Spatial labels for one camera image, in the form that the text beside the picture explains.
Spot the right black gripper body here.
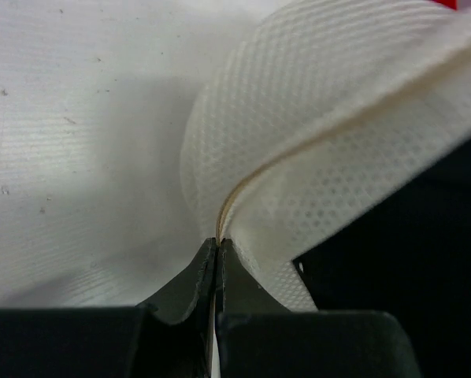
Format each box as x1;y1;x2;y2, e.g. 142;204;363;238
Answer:
294;139;471;377

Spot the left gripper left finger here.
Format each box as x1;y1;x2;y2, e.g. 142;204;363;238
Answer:
139;238;217;325

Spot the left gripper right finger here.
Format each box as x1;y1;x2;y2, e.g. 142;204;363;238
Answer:
215;239;290;315

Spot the white mesh laundry bag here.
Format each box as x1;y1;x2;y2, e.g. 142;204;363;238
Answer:
180;1;471;311

